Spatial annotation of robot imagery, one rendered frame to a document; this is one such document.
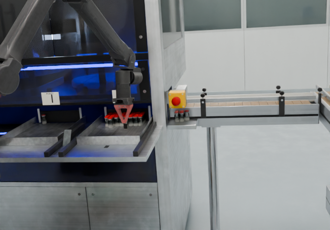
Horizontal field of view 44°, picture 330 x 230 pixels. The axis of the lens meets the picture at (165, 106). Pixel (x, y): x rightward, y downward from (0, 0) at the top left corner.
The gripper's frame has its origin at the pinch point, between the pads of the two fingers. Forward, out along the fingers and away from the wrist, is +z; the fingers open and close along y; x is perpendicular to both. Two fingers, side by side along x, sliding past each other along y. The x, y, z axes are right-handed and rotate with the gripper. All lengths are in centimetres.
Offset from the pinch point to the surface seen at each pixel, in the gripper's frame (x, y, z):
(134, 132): -0.7, 14.8, 6.4
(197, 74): 7, 488, -30
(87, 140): 15.5, 0.2, 7.5
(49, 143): 31.7, 0.4, 8.7
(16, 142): 45.8, 0.4, 8.5
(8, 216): 71, 35, 51
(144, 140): -8.0, -1.1, 7.4
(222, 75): -31, 488, -27
